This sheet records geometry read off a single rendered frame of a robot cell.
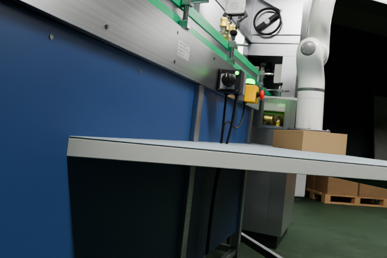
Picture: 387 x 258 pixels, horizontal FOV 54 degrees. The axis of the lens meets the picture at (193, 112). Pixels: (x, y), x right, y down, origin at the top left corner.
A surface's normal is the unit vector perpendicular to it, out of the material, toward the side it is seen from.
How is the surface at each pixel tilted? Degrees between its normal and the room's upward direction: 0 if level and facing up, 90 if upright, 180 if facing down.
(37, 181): 90
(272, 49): 90
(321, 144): 90
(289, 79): 90
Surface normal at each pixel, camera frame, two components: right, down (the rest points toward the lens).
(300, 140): -0.93, -0.12
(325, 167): 0.34, -0.01
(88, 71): 0.93, 0.08
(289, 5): -0.36, -0.08
